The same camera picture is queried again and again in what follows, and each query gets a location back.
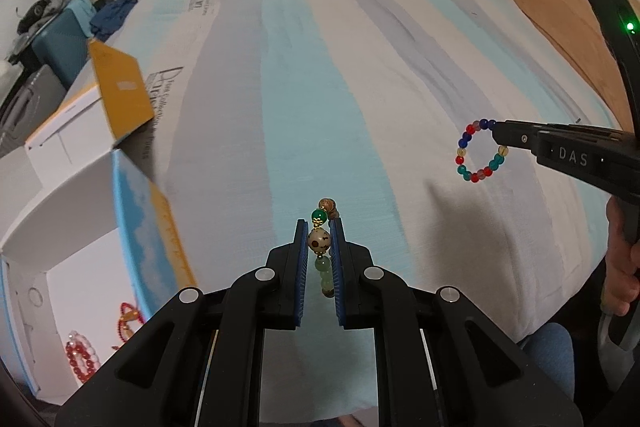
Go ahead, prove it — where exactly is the striped bed sheet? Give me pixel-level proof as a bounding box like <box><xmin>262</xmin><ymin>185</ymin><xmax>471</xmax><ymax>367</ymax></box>
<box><xmin>112</xmin><ymin>0</ymin><xmax>626</xmax><ymax>413</ymax></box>

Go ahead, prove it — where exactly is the white and yellow cardboard box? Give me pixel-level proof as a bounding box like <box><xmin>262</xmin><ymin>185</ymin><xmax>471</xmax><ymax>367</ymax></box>
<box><xmin>0</xmin><ymin>39</ymin><xmax>198</xmax><ymax>408</ymax></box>

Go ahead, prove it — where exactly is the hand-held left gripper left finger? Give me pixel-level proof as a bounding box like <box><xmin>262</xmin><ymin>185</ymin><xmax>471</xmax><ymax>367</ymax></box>
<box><xmin>54</xmin><ymin>219</ymin><xmax>307</xmax><ymax>427</ymax></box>

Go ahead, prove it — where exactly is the multicolour glass bead bracelet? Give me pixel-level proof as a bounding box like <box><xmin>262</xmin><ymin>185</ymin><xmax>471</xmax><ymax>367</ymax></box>
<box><xmin>455</xmin><ymin>119</ymin><xmax>510</xmax><ymax>184</ymax></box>

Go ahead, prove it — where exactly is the red bead bracelet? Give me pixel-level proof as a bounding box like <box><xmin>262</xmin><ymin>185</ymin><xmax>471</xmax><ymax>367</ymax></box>
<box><xmin>65</xmin><ymin>339</ymin><xmax>101</xmax><ymax>383</ymax></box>

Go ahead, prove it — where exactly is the red braided cord bracelet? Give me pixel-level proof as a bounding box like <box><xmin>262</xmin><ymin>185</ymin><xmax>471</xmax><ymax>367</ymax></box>
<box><xmin>112</xmin><ymin>302</ymin><xmax>147</xmax><ymax>350</ymax></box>

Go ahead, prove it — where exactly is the teal suitcase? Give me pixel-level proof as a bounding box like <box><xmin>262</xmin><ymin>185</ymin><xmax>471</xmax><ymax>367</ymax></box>
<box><xmin>32</xmin><ymin>0</ymin><xmax>98</xmax><ymax>90</ymax></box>

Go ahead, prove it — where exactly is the person's blue jeans leg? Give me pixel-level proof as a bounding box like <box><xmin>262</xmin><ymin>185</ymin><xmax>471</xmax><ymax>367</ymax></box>
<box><xmin>522</xmin><ymin>323</ymin><xmax>576</xmax><ymax>410</ymax></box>

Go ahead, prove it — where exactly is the dark blue cloth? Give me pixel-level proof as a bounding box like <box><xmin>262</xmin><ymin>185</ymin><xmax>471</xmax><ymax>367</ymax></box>
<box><xmin>90</xmin><ymin>0</ymin><xmax>138</xmax><ymax>42</ymax></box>

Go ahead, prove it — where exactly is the grey clothing pile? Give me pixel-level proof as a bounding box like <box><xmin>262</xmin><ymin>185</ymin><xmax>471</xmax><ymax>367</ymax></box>
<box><xmin>16</xmin><ymin>0</ymin><xmax>68</xmax><ymax>34</ymax></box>

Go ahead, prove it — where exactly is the wooden bead bracelet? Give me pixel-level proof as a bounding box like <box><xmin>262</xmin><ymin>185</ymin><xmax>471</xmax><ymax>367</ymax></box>
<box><xmin>310</xmin><ymin>198</ymin><xmax>342</xmax><ymax>299</ymax></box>

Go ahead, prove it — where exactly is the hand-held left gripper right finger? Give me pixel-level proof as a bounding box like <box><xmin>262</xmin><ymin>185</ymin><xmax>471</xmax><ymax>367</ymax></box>
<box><xmin>332</xmin><ymin>219</ymin><xmax>586</xmax><ymax>427</ymax></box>

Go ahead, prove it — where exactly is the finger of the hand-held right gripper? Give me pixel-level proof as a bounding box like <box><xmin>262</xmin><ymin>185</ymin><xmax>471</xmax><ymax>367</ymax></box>
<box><xmin>490</xmin><ymin>119</ymin><xmax>546</xmax><ymax>158</ymax></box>

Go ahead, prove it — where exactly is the person's right hand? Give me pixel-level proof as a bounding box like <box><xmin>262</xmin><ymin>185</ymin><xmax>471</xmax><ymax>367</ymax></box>
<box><xmin>602</xmin><ymin>197</ymin><xmax>640</xmax><ymax>318</ymax></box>

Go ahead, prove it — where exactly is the white pearl bracelet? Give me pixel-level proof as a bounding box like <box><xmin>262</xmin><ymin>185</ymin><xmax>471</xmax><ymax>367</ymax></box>
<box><xmin>67</xmin><ymin>329</ymin><xmax>98</xmax><ymax>358</ymax></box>

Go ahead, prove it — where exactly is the grey suitcase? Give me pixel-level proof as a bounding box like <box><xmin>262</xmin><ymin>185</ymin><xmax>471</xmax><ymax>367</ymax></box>
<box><xmin>0</xmin><ymin>66</ymin><xmax>68</xmax><ymax>158</ymax></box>

